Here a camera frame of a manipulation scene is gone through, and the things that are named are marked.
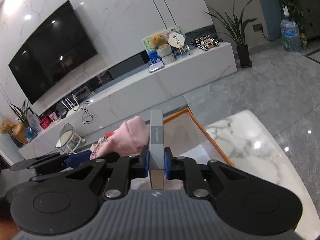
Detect grey cardboard box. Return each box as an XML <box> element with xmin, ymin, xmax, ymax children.
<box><xmin>149</xmin><ymin>110</ymin><xmax>165</xmax><ymax>190</ymax></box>

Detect small white stool chair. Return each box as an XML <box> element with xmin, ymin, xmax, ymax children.
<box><xmin>55</xmin><ymin>124</ymin><xmax>86</xmax><ymax>154</ymax></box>

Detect orange storage box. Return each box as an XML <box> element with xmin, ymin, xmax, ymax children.
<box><xmin>163</xmin><ymin>108</ymin><xmax>233</xmax><ymax>166</ymax></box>

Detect blue glass vase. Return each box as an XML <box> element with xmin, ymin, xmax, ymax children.
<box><xmin>25</xmin><ymin>126</ymin><xmax>38</xmax><ymax>142</ymax></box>

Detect red gift box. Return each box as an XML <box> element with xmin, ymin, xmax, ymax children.
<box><xmin>40</xmin><ymin>116</ymin><xmax>51</xmax><ymax>129</ymax></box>

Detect golden vase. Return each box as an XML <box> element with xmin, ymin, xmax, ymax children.
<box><xmin>12</xmin><ymin>122</ymin><xmax>28</xmax><ymax>144</ymax></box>

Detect white wifi router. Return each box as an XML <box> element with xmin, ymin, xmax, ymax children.
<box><xmin>61</xmin><ymin>95</ymin><xmax>80</xmax><ymax>118</ymax></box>

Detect potted plant left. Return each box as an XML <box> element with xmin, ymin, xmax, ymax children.
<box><xmin>10</xmin><ymin>100</ymin><xmax>30</xmax><ymax>128</ymax></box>

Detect white marble tv console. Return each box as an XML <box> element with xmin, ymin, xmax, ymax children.
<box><xmin>19</xmin><ymin>42</ymin><xmax>237</xmax><ymax>159</ymax></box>

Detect black white patterned items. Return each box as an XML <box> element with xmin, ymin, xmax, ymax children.
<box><xmin>191</xmin><ymin>35</ymin><xmax>223</xmax><ymax>51</ymax></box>

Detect small brown teddy bear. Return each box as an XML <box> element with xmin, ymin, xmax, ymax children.
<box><xmin>151</xmin><ymin>34</ymin><xmax>169</xmax><ymax>50</ymax></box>

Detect round white paper fan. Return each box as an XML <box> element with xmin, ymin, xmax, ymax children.
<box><xmin>166</xmin><ymin>26</ymin><xmax>185</xmax><ymax>49</ymax></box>

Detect potted green plant right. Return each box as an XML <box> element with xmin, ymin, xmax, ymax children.
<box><xmin>205</xmin><ymin>0</ymin><xmax>257</xmax><ymax>68</ymax></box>

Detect blue water bottle jug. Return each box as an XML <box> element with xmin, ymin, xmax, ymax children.
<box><xmin>280</xmin><ymin>17</ymin><xmax>301</xmax><ymax>53</ymax></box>

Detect black cable loop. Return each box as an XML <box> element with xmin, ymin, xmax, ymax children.
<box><xmin>79</xmin><ymin>102</ymin><xmax>94</xmax><ymax>125</ymax></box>

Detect wall mounted television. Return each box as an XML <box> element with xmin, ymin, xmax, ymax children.
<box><xmin>9</xmin><ymin>1</ymin><xmax>98</xmax><ymax>103</ymax></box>

